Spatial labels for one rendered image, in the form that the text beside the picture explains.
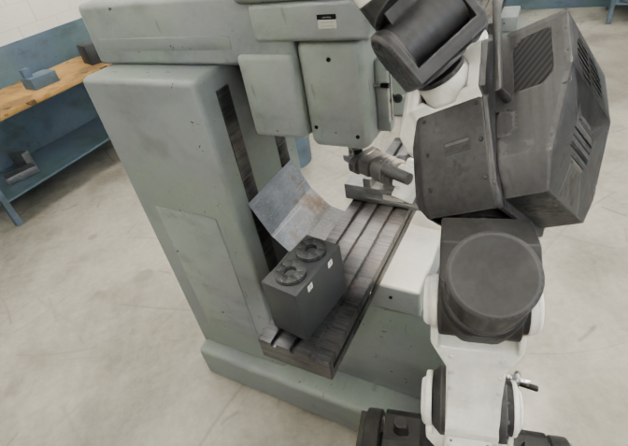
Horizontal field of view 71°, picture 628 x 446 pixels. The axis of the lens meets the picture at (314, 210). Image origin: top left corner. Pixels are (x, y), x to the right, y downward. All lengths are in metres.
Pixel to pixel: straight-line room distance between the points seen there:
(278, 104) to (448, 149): 0.68
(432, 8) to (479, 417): 0.75
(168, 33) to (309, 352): 1.03
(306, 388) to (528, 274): 1.60
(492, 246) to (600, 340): 2.03
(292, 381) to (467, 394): 1.26
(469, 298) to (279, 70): 0.89
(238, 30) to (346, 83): 0.34
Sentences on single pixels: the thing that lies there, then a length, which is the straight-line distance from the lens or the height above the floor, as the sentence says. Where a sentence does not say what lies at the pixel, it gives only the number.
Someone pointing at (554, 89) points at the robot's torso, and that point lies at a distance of 0.75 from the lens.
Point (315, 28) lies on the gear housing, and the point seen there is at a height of 1.66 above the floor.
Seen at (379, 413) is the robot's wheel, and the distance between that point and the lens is 1.55.
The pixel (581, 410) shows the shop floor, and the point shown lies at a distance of 2.35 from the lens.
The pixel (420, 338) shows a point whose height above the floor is 0.61.
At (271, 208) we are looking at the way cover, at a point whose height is 1.02.
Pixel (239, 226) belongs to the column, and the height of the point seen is 1.03.
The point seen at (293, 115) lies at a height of 1.42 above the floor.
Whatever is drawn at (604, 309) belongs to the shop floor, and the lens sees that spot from 2.74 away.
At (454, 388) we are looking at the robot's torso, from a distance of 0.96.
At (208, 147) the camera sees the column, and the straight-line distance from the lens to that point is 1.43.
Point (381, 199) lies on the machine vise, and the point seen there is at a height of 0.95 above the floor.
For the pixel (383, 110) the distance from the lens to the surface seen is 1.31.
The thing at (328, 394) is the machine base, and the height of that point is 0.20.
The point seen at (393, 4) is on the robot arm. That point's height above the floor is 1.78.
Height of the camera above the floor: 1.95
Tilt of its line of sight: 36 degrees down
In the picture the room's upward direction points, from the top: 11 degrees counter-clockwise
